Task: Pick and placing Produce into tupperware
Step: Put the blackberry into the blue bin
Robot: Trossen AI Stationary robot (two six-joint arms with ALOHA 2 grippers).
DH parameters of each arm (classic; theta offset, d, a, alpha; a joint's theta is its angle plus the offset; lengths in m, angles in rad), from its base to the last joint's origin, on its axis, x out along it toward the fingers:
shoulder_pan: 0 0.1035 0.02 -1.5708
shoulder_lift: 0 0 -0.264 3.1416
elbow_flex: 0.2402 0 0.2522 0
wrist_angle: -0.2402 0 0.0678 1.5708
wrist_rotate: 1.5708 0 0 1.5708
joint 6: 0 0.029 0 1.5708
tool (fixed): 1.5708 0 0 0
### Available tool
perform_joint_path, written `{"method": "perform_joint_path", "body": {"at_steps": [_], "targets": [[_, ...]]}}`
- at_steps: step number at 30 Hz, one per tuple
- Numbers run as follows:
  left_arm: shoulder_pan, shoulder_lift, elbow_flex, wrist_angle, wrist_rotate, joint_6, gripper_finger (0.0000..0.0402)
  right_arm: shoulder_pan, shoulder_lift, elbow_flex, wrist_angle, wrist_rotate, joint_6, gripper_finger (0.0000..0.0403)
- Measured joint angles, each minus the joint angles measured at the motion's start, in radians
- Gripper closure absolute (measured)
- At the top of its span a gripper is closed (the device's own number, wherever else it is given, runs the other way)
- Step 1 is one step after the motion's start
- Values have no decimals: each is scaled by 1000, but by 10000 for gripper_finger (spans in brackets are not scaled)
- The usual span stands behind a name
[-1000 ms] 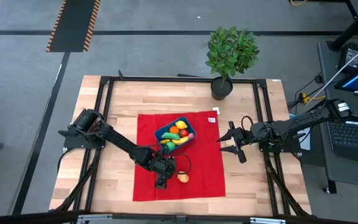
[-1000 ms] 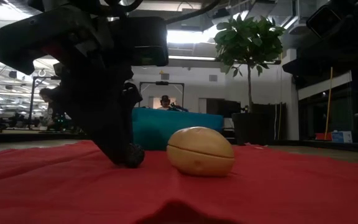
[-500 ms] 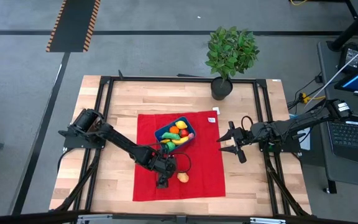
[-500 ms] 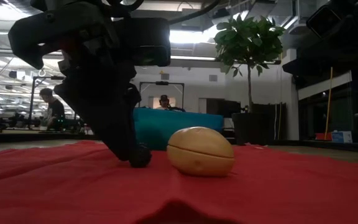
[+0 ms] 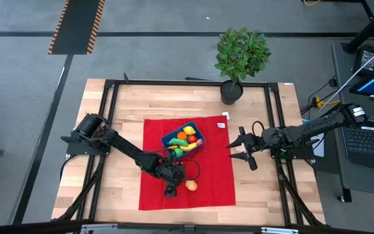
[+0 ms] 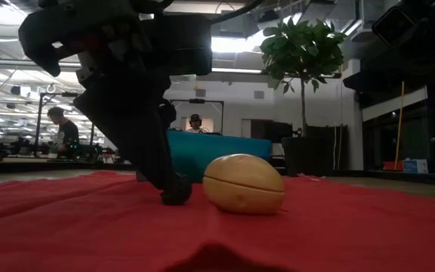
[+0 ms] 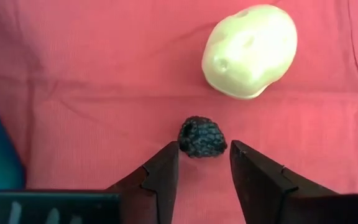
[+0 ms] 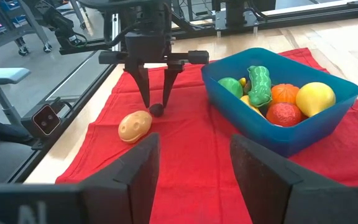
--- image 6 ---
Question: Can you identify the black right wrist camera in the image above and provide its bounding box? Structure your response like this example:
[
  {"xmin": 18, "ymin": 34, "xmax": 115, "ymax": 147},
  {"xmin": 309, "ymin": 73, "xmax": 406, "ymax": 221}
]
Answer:
[{"xmin": 371, "ymin": 5, "xmax": 418, "ymax": 48}]

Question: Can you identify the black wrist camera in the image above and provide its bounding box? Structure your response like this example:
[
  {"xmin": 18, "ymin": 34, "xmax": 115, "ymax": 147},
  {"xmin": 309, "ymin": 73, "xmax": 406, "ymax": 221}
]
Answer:
[
  {"xmin": 371, "ymin": 5, "xmax": 418, "ymax": 48},
  {"xmin": 141, "ymin": 14, "xmax": 214, "ymax": 77}
]

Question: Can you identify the black plant pot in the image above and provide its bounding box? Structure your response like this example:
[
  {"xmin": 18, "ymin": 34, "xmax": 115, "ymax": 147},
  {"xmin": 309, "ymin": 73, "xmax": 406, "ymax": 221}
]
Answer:
[{"xmin": 280, "ymin": 135, "xmax": 326, "ymax": 177}]

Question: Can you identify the yellow hanging cable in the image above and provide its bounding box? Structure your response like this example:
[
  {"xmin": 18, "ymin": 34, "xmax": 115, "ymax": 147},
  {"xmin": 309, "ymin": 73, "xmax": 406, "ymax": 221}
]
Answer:
[{"xmin": 393, "ymin": 81, "xmax": 406, "ymax": 171}]

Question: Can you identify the tan toy potato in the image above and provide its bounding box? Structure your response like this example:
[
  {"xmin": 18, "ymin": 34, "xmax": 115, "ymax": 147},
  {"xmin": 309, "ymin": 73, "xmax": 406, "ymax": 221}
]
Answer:
[{"xmin": 202, "ymin": 153, "xmax": 286, "ymax": 216}]

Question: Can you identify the blue plastic tupperware container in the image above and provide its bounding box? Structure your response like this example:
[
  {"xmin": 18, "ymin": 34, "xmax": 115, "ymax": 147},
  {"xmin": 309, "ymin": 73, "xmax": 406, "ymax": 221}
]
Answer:
[{"xmin": 166, "ymin": 129, "xmax": 273, "ymax": 184}]

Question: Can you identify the person with headphones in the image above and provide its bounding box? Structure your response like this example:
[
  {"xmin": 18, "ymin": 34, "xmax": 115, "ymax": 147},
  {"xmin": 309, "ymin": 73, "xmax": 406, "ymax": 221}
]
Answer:
[{"xmin": 185, "ymin": 113, "xmax": 208, "ymax": 134}]

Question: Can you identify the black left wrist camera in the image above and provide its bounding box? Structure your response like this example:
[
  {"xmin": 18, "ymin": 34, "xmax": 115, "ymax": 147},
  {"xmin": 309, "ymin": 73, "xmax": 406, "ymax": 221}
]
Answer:
[{"xmin": 141, "ymin": 14, "xmax": 214, "ymax": 77}]

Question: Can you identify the dark cabinet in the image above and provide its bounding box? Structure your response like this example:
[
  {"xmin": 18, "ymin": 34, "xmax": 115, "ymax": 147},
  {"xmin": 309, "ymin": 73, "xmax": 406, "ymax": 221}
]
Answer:
[{"xmin": 250, "ymin": 119, "xmax": 295, "ymax": 144}]

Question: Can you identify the blue and white box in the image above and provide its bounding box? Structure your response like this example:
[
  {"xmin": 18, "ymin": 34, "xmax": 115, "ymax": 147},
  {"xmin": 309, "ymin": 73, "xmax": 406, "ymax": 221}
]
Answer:
[{"xmin": 402, "ymin": 158, "xmax": 429, "ymax": 175}]

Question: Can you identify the black doorway shaped stand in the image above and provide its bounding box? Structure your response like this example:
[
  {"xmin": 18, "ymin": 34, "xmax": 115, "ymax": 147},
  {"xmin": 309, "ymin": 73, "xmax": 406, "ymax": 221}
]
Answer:
[{"xmin": 168, "ymin": 98, "xmax": 225, "ymax": 136}]

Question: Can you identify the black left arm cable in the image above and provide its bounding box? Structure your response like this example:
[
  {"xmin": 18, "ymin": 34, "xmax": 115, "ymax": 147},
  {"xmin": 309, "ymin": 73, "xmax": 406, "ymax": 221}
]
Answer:
[{"xmin": 208, "ymin": 0, "xmax": 266, "ymax": 26}]

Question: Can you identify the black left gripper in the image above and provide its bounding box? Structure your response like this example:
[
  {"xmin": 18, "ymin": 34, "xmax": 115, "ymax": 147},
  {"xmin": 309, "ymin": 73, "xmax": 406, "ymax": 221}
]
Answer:
[{"xmin": 17, "ymin": 0, "xmax": 183, "ymax": 190}]

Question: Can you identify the black rig frame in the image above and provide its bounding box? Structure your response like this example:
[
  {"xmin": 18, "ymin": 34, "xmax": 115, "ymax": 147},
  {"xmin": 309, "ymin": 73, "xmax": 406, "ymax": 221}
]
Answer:
[{"xmin": 35, "ymin": 92, "xmax": 97, "ymax": 156}]

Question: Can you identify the long ceiling light strip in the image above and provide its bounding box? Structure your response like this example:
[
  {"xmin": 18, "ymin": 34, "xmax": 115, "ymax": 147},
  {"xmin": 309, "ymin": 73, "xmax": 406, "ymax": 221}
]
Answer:
[{"xmin": 0, "ymin": 58, "xmax": 264, "ymax": 75}]

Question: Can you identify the dark toy blackberry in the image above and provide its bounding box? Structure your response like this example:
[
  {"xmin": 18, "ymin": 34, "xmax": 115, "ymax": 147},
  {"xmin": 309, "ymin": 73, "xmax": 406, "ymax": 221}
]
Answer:
[{"xmin": 159, "ymin": 174, "xmax": 193, "ymax": 207}]

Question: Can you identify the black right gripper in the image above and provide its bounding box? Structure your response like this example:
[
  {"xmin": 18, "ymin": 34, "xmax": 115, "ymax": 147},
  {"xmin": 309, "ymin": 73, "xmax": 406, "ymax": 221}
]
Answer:
[{"xmin": 342, "ymin": 14, "xmax": 435, "ymax": 110}]

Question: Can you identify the red cloth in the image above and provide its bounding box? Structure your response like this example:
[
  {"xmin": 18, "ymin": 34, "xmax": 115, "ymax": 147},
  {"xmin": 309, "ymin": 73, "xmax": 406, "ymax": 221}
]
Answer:
[{"xmin": 0, "ymin": 169, "xmax": 435, "ymax": 272}]

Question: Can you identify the red bin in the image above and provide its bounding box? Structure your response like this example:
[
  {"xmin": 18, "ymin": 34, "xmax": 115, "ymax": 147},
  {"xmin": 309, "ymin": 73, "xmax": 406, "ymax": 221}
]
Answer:
[{"xmin": 382, "ymin": 160, "xmax": 404, "ymax": 172}]

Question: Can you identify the green artificial plant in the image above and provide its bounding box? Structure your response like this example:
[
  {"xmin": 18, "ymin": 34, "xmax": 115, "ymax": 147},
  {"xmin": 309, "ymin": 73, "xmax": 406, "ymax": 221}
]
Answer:
[{"xmin": 259, "ymin": 17, "xmax": 348, "ymax": 139}]

